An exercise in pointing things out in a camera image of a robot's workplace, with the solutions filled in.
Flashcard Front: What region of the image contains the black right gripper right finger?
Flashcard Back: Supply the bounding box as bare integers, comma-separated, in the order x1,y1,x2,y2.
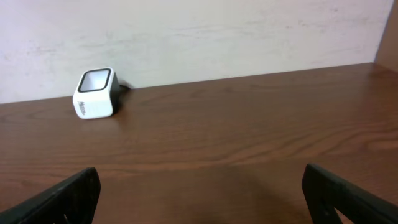
302,164,397,224

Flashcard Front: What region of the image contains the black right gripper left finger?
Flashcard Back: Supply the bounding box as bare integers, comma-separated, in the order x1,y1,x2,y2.
1,167,101,224

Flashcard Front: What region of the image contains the white barcode scanner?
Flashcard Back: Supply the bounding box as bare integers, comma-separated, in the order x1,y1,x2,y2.
72,67,120,119

